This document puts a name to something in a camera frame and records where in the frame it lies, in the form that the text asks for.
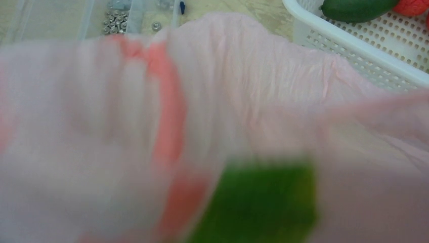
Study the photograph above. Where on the pink printed plastic bag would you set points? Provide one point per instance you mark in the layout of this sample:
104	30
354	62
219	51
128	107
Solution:
124	138

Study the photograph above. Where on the white perforated plastic basket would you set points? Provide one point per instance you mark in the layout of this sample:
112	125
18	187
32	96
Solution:
390	51

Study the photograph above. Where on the small red fake fruit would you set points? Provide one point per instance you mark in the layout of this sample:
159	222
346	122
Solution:
411	8

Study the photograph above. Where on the clear plastic screw box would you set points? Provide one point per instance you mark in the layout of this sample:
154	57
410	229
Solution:
81	19

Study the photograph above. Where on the dark green fake avocado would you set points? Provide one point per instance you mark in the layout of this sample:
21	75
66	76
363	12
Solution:
356	11

